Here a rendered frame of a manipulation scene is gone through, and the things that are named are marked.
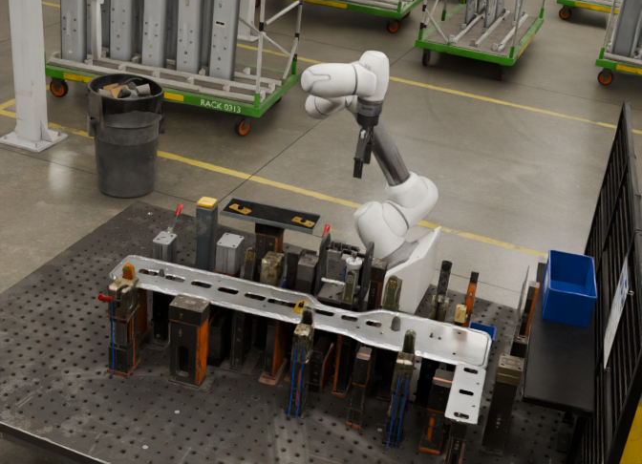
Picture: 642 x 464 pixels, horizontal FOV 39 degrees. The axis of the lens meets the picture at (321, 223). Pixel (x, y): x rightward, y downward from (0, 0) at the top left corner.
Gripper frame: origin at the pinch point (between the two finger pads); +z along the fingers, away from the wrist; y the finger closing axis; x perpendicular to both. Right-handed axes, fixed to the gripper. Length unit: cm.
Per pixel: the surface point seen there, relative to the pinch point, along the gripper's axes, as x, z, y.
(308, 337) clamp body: -3, 43, 47
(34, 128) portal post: -287, 132, -257
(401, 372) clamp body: 30, 46, 50
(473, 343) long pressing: 50, 46, 23
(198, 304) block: -43, 43, 42
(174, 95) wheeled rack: -213, 120, -338
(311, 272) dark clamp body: -11.9, 40.8, 9.4
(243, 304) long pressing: -30, 46, 31
